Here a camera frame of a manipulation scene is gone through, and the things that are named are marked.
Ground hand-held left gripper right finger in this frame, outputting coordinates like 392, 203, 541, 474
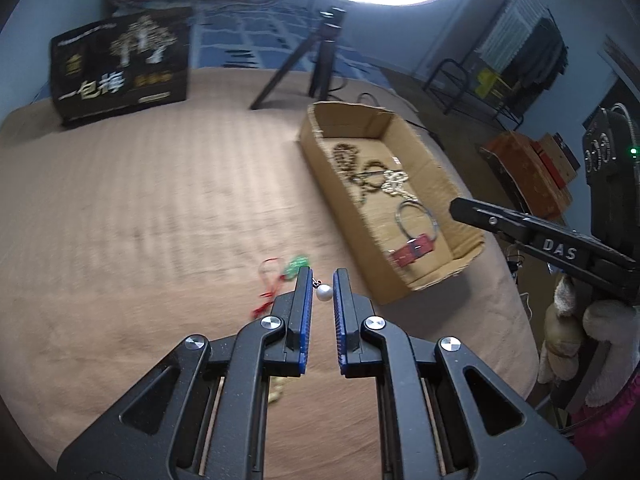
333, 268, 586, 480

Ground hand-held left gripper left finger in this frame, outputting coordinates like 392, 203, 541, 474
57, 266, 315, 480

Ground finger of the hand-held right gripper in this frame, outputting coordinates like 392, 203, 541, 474
449, 197, 640, 306

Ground metal bangle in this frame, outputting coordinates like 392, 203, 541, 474
396, 201, 440, 243

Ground green pendant red cord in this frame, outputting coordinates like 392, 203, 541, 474
247, 254, 311, 318

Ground red rectangular charm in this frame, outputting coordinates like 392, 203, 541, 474
389, 234, 435, 268

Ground white bead bracelet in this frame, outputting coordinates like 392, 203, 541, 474
382, 170, 418, 201

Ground cardboard box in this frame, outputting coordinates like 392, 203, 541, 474
299, 101, 486, 306

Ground brown bead necklace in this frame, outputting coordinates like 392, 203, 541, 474
332, 144, 391, 206

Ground person's right forearm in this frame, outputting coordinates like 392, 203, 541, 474
537, 274, 640, 411

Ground brown box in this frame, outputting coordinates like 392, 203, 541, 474
530, 132, 581, 186

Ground silver flexible conduit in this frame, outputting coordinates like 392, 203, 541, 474
614, 103, 640, 161

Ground black clothes rack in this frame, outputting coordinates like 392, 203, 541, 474
424, 0, 568, 126

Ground dark hanging clothes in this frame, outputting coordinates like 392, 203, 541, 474
520, 17, 570, 106

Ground striped towel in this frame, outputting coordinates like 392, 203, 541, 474
482, 0, 548, 68

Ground pink garment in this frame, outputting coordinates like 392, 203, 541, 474
570, 385, 640, 461

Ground black tripod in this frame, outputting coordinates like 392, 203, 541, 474
249, 6, 351, 111

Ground blue patterned bed sheet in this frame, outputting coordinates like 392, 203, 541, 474
187, 0, 396, 83

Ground black printed box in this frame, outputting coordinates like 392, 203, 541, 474
50, 7, 193, 126

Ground black power cable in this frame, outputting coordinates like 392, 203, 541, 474
325, 77, 446, 148

